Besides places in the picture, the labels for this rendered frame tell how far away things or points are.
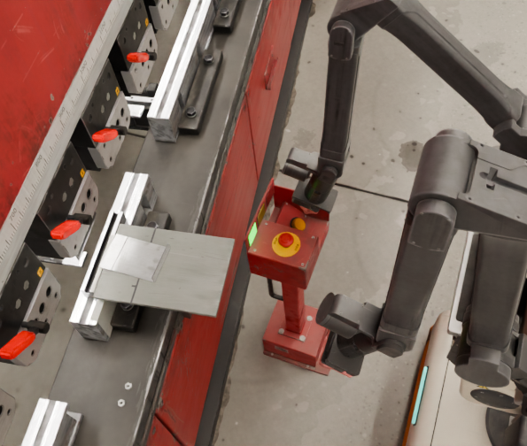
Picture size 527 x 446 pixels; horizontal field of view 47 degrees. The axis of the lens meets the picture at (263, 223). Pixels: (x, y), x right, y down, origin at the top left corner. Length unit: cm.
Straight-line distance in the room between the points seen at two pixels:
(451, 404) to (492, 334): 107
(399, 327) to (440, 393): 105
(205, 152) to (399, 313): 87
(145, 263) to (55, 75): 46
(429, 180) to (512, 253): 14
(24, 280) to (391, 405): 149
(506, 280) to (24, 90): 70
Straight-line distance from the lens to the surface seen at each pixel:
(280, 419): 217
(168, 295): 126
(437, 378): 196
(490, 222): 62
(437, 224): 61
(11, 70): 93
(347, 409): 218
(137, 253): 132
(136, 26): 132
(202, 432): 214
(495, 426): 196
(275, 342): 213
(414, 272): 77
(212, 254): 128
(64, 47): 106
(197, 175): 156
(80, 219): 107
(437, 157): 63
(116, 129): 117
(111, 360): 137
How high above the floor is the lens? 211
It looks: 58 degrees down
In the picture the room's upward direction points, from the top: 8 degrees counter-clockwise
